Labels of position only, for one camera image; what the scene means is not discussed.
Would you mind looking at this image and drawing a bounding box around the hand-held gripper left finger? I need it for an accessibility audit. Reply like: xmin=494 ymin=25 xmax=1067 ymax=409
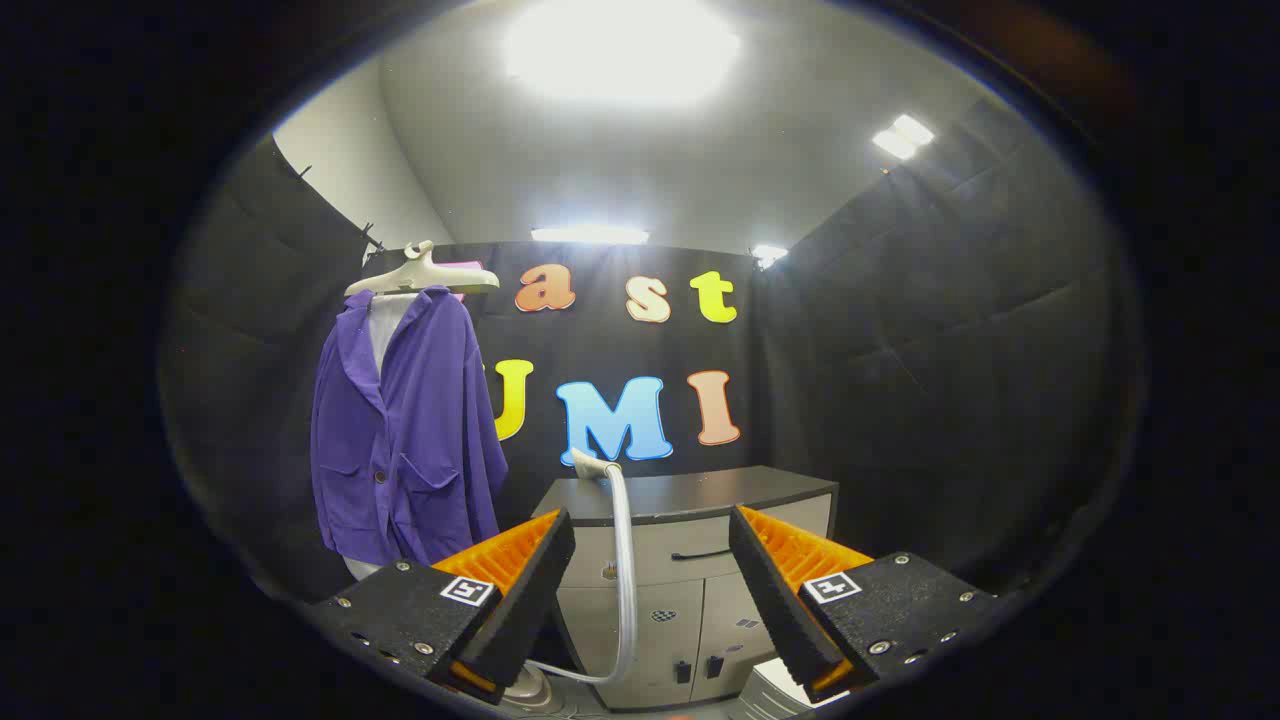
xmin=305 ymin=507 xmax=578 ymax=706

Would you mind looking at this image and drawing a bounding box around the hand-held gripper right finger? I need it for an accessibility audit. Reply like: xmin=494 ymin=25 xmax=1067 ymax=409
xmin=728 ymin=504 xmax=1001 ymax=706

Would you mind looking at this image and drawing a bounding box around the garment steamer base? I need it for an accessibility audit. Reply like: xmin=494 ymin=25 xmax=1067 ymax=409
xmin=498 ymin=664 xmax=563 ymax=717

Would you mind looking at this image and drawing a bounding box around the purple jacket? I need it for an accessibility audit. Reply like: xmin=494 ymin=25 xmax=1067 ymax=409
xmin=310 ymin=287 xmax=509 ymax=568

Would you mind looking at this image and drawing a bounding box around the white inner garment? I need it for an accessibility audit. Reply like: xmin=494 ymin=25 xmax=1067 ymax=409
xmin=345 ymin=293 xmax=422 ymax=582

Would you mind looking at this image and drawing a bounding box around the white plastic clothes hanger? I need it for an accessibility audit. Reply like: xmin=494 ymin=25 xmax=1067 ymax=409
xmin=344 ymin=240 xmax=500 ymax=298

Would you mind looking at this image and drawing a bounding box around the grey cabinet with dark top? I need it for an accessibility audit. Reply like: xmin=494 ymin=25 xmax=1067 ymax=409
xmin=530 ymin=465 xmax=839 ymax=713

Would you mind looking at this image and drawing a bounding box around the long ceiling light strip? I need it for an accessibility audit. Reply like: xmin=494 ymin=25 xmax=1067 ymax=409
xmin=530 ymin=225 xmax=651 ymax=247

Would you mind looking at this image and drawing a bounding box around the double ceiling light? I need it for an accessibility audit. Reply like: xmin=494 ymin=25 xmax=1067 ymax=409
xmin=870 ymin=113 xmax=937 ymax=162

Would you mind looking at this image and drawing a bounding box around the large ceiling light panel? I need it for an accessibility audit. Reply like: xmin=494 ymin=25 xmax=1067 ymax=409
xmin=503 ymin=0 xmax=743 ymax=108

